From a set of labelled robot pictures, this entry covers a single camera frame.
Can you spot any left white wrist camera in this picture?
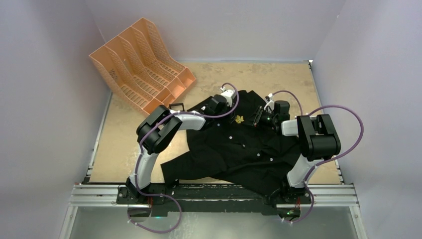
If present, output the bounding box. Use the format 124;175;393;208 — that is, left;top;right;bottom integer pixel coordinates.
220;86;236;107

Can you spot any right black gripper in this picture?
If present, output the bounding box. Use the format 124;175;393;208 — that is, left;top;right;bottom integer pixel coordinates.
243;106;278;130

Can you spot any gold leaf brooch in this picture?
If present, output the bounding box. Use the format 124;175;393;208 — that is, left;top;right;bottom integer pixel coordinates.
234;115;245;124

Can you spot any purple cable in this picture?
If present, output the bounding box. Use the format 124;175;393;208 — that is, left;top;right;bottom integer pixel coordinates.
126;82;240;235
265;90;365;225

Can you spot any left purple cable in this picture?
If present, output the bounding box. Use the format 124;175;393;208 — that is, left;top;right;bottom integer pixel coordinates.
126;82;240;235

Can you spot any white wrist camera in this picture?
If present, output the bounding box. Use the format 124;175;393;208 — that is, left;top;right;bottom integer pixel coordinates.
264;93;275;113
220;86;236;107

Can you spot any orange plastic file organizer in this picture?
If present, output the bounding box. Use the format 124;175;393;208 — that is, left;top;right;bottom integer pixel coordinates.
89;18;196;116

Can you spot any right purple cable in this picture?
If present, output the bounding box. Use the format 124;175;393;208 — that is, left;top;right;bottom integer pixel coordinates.
265;90;365;225

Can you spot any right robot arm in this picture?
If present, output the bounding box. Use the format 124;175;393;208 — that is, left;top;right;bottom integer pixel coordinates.
253;101;341;203

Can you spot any aluminium frame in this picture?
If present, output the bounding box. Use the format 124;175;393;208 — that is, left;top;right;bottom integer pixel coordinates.
59;183;367;239

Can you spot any black button shirt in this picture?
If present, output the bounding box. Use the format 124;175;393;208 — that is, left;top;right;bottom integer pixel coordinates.
161;90;300;196

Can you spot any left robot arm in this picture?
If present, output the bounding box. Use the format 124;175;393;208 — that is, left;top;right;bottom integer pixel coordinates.
123;90;239;204

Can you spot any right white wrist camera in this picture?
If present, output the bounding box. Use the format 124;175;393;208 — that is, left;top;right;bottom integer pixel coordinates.
264;93;275;113

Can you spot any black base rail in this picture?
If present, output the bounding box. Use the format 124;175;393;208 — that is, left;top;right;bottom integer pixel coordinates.
116;183;311;217

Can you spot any small black rectangular frame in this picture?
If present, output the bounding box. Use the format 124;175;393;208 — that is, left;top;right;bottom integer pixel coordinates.
169;103;185;112

